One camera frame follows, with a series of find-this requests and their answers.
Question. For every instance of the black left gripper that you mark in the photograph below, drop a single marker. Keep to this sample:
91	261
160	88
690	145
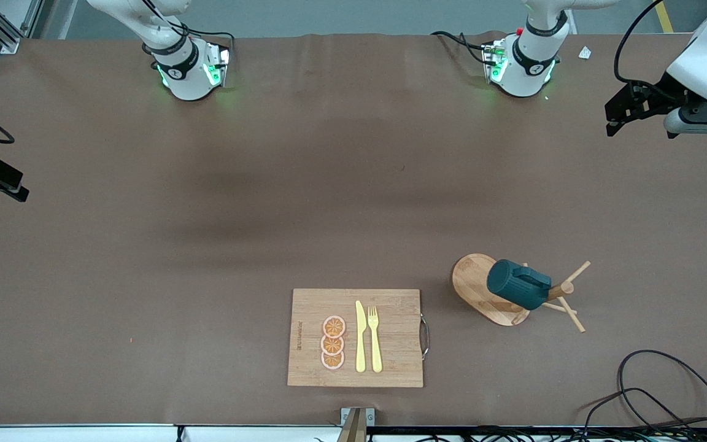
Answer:
655	97

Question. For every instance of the teal ribbed cup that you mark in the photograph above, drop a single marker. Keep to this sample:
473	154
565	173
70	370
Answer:
516	285

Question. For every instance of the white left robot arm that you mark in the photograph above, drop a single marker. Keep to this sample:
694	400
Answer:
522	73

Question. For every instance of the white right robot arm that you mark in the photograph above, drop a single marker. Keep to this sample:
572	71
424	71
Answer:
191	80

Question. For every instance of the wooden cup rack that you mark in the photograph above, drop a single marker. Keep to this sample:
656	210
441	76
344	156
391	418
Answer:
476	282

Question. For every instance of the white paper scrap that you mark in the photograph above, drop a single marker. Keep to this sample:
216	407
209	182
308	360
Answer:
585	53

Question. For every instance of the bamboo cutting board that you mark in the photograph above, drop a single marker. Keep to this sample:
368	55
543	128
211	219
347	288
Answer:
393	344

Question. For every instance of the yellow plastic fork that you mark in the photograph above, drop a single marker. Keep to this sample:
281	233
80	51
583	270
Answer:
375	344

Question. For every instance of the yellow plastic knife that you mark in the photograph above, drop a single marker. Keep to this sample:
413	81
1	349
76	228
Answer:
361	337

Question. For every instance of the toy orange slice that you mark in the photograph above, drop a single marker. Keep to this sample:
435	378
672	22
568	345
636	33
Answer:
334	326

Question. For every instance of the aluminium frame profile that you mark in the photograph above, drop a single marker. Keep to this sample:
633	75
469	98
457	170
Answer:
3	34

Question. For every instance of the metal table bracket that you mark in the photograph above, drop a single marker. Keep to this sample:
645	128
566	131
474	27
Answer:
370	416

